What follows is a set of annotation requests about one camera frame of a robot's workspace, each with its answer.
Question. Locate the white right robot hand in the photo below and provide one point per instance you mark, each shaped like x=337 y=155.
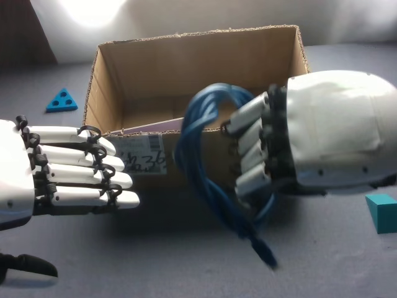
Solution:
x=335 y=130

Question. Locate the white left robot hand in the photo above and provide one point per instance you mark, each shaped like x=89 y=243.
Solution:
x=15 y=174

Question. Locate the grey box with maroon top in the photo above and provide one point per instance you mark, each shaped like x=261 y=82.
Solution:
x=155 y=127

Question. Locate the open cardboard box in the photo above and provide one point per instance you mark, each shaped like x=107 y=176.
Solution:
x=201 y=62

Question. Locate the blue triangle block with holes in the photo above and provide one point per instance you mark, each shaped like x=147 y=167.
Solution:
x=62 y=108

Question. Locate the teal wedge block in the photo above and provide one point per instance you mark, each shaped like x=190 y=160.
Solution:
x=384 y=214

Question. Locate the dark brown panel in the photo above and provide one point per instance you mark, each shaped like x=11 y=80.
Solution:
x=18 y=31

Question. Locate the white backdrop sheet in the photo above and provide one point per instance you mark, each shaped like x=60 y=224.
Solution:
x=217 y=15

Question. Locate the grey table cloth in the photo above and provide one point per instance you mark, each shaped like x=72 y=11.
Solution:
x=155 y=264

